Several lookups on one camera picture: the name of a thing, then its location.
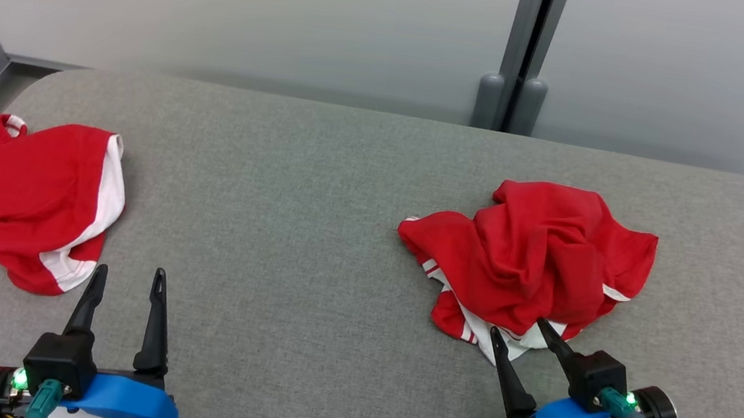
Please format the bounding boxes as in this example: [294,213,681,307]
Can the red shorts with white trim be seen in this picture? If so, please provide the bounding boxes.
[0,112,135,305]

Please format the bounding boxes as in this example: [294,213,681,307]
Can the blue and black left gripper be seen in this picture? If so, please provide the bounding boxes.
[0,249,197,418]

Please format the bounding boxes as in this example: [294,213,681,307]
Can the grey partition post with feet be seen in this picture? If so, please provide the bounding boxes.
[471,0,574,140]

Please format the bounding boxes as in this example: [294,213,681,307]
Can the red basketball jersey number 23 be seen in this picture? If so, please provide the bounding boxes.
[383,164,665,385]

